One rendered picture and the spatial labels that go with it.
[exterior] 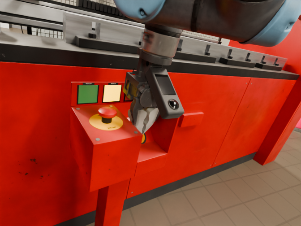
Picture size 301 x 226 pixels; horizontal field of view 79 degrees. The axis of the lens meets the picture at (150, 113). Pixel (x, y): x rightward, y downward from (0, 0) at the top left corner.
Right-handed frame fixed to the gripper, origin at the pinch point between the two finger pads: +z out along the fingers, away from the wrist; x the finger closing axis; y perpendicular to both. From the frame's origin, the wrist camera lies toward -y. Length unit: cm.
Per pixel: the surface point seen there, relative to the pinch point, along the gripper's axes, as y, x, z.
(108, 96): 9.2, 6.1, -6.3
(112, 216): -3.8, 5.6, 27.4
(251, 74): 23, -90, -9
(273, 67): 28, -128, -13
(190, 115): 21, -46, 14
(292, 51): 34, -163, -27
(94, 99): 9.1, 9.8, -5.6
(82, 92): 9.3, 12.7, -7.6
